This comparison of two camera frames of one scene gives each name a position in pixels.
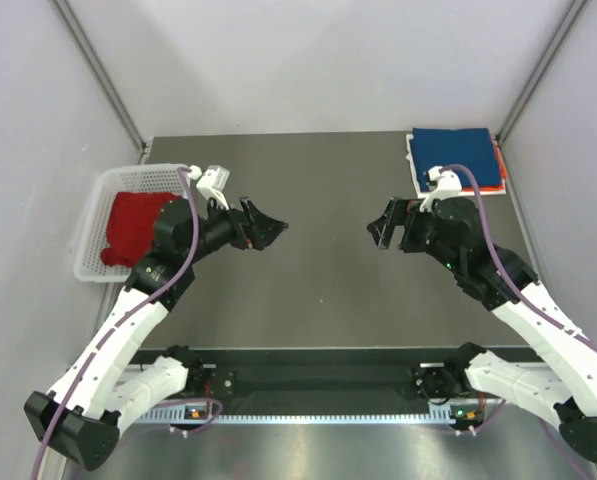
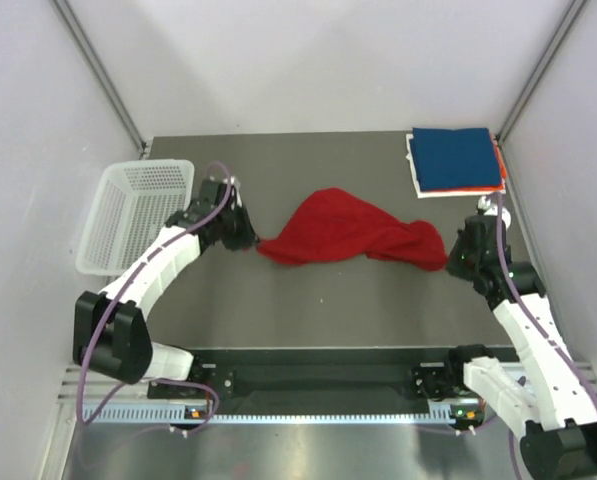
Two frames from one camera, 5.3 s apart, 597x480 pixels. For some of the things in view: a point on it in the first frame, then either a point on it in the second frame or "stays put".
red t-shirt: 131,225 → 336,223
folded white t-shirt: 415,181 stays put
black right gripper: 321,373 stays put
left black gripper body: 221,228 stays put
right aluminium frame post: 569,17 stays put
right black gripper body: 419,227 → 461,260
